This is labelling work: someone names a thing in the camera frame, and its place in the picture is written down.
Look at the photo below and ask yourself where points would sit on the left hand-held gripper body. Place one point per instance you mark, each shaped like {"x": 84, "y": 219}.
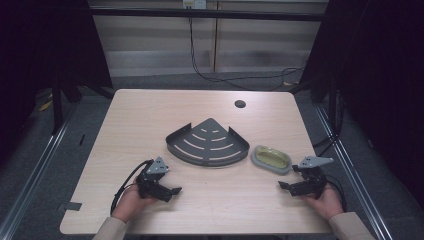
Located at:
{"x": 156, "y": 168}

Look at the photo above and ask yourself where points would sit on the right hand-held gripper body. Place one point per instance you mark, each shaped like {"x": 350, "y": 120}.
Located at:
{"x": 311, "y": 173}

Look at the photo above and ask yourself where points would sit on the person's right hand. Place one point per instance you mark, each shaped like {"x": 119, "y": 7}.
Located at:
{"x": 325, "y": 203}

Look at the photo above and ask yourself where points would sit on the person's left hand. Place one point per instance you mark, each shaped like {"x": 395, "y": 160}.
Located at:
{"x": 131, "y": 203}

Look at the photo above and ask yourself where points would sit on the grey soap dish yellow insert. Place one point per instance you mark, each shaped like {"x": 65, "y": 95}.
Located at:
{"x": 271, "y": 158}

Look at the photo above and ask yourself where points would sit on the black metal corner shelf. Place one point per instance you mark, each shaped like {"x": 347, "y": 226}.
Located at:
{"x": 208, "y": 145}

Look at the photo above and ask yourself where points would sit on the black stand leg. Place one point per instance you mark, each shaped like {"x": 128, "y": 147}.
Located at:
{"x": 332, "y": 106}
{"x": 57, "y": 110}

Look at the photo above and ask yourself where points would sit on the grey tape strip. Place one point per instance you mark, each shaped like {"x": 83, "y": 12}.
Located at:
{"x": 71, "y": 206}

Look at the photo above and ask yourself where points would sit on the dark curtain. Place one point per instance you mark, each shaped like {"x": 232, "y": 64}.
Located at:
{"x": 43, "y": 50}
{"x": 380, "y": 66}

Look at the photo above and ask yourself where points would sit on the yellow floor scrap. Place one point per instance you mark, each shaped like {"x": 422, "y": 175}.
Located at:
{"x": 46, "y": 105}

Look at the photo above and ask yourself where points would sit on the metal floor rail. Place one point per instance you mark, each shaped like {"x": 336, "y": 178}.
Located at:
{"x": 31, "y": 180}
{"x": 353, "y": 173}

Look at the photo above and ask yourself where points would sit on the black horizontal frame bar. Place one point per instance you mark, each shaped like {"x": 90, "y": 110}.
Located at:
{"x": 206, "y": 14}

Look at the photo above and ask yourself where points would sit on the white wall power outlet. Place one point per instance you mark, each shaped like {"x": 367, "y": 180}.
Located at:
{"x": 194, "y": 4}

